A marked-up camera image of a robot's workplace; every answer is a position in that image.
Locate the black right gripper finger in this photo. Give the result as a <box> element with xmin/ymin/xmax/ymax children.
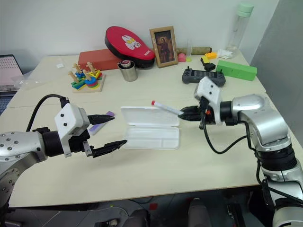
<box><xmin>181</xmin><ymin>113</ymin><xmax>202</xmax><ymax>122</ymax></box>
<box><xmin>180</xmin><ymin>105</ymin><xmax>200</xmax><ymax>114</ymax></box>

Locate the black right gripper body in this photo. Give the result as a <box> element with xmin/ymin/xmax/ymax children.
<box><xmin>197</xmin><ymin>97</ymin><xmax>216</xmax><ymax>130</ymax></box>

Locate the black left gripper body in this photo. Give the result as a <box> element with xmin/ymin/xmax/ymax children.
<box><xmin>68</xmin><ymin>129</ymin><xmax>95</xmax><ymax>157</ymax></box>

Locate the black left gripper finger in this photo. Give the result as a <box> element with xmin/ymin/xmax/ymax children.
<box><xmin>88</xmin><ymin>114</ymin><xmax>116</xmax><ymax>125</ymax></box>
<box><xmin>92</xmin><ymin>140</ymin><xmax>128</xmax><ymax>158</ymax></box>

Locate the white marker with red cap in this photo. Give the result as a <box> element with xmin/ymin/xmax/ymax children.
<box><xmin>151</xmin><ymin>100</ymin><xmax>184</xmax><ymax>116</ymax></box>

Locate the white plastic pencil case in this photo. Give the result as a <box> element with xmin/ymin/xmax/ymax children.
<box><xmin>120</xmin><ymin>105</ymin><xmax>181</xmax><ymax>150</ymax></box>

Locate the red oval case with rabbit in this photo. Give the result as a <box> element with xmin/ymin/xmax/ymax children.
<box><xmin>104</xmin><ymin>26</ymin><xmax>156</xmax><ymax>70</ymax></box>

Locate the grey handheld game controller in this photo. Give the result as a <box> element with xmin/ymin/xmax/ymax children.
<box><xmin>181</xmin><ymin>67</ymin><xmax>227</xmax><ymax>88</ymax></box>

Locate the wooden colourful stacking toy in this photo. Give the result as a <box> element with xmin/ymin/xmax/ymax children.
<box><xmin>68</xmin><ymin>61</ymin><xmax>107</xmax><ymax>94</ymax></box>

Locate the black and yellow tool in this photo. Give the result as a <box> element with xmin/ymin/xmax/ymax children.
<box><xmin>200</xmin><ymin>56</ymin><xmax>216</xmax><ymax>72</ymax></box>

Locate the steel cup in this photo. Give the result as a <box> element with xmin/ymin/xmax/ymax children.
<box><xmin>117</xmin><ymin>60</ymin><xmax>139</xmax><ymax>82</ymax></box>

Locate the green rectangular block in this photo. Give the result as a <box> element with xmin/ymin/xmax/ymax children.
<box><xmin>215</xmin><ymin>60</ymin><xmax>258</xmax><ymax>82</ymax></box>

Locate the brown cardboard roll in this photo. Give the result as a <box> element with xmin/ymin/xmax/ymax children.
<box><xmin>176</xmin><ymin>46</ymin><xmax>212</xmax><ymax>56</ymax></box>

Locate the red rectangular box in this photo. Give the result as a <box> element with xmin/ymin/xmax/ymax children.
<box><xmin>78</xmin><ymin>48</ymin><xmax>122</xmax><ymax>71</ymax></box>

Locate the white crumpled tissue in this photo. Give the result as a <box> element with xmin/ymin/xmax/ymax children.
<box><xmin>216</xmin><ymin>49</ymin><xmax>236</xmax><ymax>59</ymax></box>

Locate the dark rounded grey shape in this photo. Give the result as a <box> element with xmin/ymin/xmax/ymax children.
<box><xmin>187</xmin><ymin>198</ymin><xmax>212</xmax><ymax>227</ymax></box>
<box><xmin>122</xmin><ymin>209</ymin><xmax>150</xmax><ymax>227</ymax></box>

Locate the clear plastic bag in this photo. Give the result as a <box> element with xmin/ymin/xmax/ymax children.
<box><xmin>10</xmin><ymin>75</ymin><xmax>41</xmax><ymax>91</ymax></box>

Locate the clear bottle with green cap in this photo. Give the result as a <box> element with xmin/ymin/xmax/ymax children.
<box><xmin>225</xmin><ymin>1</ymin><xmax>254</xmax><ymax>52</ymax></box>

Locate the laptop with pink screen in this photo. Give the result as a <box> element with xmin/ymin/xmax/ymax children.
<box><xmin>0</xmin><ymin>54</ymin><xmax>25</xmax><ymax>92</ymax></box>

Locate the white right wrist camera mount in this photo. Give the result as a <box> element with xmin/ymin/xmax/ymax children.
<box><xmin>194</xmin><ymin>76</ymin><xmax>224</xmax><ymax>126</ymax></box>

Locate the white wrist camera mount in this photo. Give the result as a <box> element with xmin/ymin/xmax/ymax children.
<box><xmin>54</xmin><ymin>103</ymin><xmax>91</xmax><ymax>158</ymax></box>
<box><xmin>194</xmin><ymin>76</ymin><xmax>224</xmax><ymax>126</ymax></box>

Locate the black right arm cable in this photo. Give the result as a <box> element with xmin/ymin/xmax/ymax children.
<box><xmin>200</xmin><ymin>117</ymin><xmax>257</xmax><ymax>155</ymax></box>

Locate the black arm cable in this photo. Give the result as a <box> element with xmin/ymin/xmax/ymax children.
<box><xmin>26</xmin><ymin>94</ymin><xmax>70</xmax><ymax>132</ymax></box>
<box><xmin>200</xmin><ymin>117</ymin><xmax>257</xmax><ymax>155</ymax></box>

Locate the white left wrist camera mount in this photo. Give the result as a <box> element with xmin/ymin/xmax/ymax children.
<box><xmin>54</xmin><ymin>103</ymin><xmax>91</xmax><ymax>158</ymax></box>

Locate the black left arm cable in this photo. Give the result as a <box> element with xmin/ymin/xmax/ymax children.
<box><xmin>26</xmin><ymin>94</ymin><xmax>70</xmax><ymax>132</ymax></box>

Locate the wooden picture frame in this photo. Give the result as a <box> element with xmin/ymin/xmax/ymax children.
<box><xmin>149</xmin><ymin>26</ymin><xmax>179</xmax><ymax>69</ymax></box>

